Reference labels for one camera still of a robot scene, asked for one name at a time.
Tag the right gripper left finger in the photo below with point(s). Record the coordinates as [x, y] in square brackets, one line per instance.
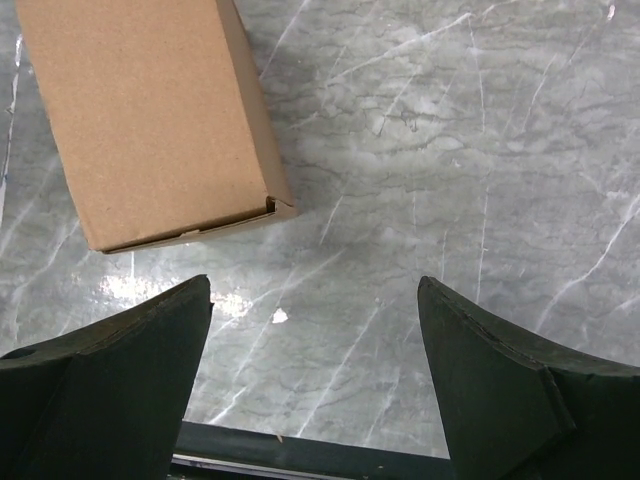
[105, 401]

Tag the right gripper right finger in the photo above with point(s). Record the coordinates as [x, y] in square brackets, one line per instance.
[515, 405]

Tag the cardboard box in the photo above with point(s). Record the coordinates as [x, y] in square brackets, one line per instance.
[159, 118]

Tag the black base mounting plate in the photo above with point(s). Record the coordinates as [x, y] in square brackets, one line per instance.
[213, 452]

